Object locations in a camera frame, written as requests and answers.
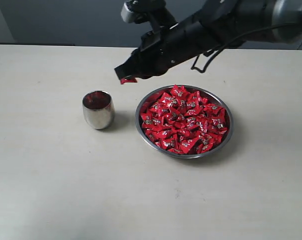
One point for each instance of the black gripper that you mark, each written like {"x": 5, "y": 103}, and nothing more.
{"x": 179, "y": 44}

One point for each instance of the red candy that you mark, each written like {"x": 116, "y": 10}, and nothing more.
{"x": 188, "y": 146}
{"x": 128, "y": 80}
{"x": 179, "y": 91}
{"x": 148, "y": 122}
{"x": 218, "y": 122}

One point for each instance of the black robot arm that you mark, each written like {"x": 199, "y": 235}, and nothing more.
{"x": 217, "y": 26}

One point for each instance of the stainless steel cup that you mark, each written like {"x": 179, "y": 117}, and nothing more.
{"x": 98, "y": 109}

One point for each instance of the stainless steel plate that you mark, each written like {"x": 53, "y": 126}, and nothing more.
{"x": 177, "y": 119}

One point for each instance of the red wrapped candy top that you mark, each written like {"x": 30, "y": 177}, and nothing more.
{"x": 179, "y": 91}

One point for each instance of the red wrapped candy front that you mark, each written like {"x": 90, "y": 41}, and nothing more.
{"x": 188, "y": 146}

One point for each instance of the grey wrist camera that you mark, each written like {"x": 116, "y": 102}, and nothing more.
{"x": 134, "y": 10}

